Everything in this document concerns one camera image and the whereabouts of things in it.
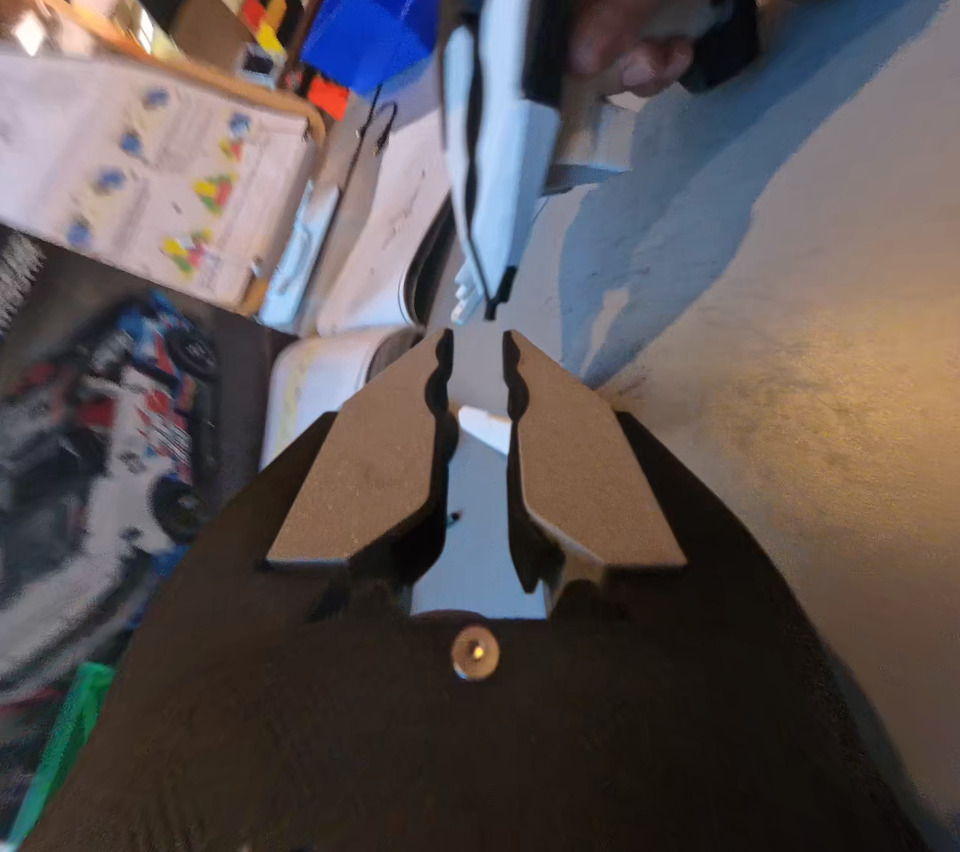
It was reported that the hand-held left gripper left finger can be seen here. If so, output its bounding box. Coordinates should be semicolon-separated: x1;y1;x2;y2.
266;329;459;586

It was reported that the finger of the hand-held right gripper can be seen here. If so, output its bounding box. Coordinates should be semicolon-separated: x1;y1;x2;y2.
477;0;564;322
441;27;496;322

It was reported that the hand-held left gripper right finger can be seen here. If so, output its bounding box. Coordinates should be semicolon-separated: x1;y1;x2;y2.
501;331;689;594

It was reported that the long white pointed panel piece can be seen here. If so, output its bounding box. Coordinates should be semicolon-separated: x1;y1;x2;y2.
457;404;513;454

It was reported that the grey desk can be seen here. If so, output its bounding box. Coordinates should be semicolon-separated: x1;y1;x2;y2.
315;0;960;830

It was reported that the small red box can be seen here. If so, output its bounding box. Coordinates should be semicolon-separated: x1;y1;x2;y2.
306;74;351;121

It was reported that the white beam with cylinders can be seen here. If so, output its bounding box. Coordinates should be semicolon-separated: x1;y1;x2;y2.
448;258;489;326

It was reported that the open instruction booklet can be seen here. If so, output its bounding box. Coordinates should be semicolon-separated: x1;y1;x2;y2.
258;109;459;470

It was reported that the instruction sheet on stand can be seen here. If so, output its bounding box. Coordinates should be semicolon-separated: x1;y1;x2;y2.
0;0;327;316

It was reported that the yellow red black block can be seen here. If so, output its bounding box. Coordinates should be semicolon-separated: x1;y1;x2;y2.
240;0;290;56

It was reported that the white flat pad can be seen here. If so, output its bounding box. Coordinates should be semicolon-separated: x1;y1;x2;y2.
258;188;342;335

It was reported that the toy car set box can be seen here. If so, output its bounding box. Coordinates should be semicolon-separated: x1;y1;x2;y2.
0;225;294;703

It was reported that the green plastic bin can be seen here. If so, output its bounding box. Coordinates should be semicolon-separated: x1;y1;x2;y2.
7;660;117;852

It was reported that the black cable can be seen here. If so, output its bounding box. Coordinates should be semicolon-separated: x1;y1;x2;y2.
358;83;399;155

